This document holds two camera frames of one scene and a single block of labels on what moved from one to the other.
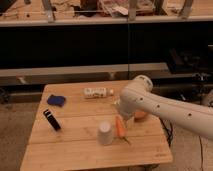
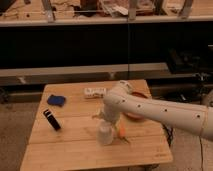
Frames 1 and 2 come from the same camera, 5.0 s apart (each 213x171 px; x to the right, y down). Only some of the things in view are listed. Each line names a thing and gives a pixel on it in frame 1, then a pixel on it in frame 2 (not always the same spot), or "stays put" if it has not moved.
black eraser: (52, 119) stays put
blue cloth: (56, 100) stays put
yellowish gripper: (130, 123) -> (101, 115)
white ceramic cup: (105, 134) stays put
